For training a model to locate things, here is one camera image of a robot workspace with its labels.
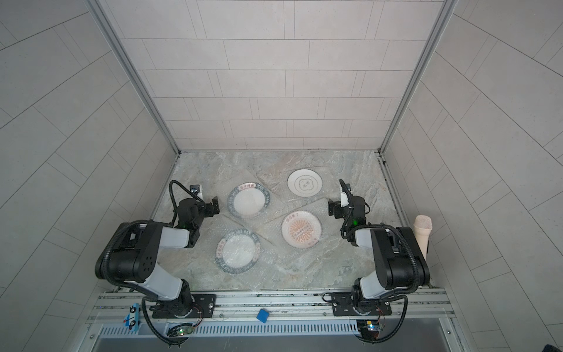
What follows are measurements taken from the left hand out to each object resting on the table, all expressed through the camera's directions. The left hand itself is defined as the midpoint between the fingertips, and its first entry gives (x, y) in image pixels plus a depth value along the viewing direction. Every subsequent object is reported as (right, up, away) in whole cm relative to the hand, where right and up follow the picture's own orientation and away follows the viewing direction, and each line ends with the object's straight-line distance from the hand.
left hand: (209, 194), depth 95 cm
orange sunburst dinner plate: (+40, -13, -7) cm, 43 cm away
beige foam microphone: (+74, -5, -34) cm, 81 cm away
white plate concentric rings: (+42, +5, +8) cm, 43 cm away
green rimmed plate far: (+17, -3, +2) cm, 17 cm away
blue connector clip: (-13, -35, -28) cm, 47 cm away
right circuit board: (+61, -39, -27) cm, 77 cm away
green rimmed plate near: (+16, -19, -14) cm, 29 cm away
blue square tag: (+27, -36, -25) cm, 51 cm away
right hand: (+58, 0, 0) cm, 58 cm away
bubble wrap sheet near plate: (+27, -25, -20) cm, 42 cm away
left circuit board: (+3, -37, -30) cm, 48 cm away
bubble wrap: (+52, -15, -11) cm, 56 cm away
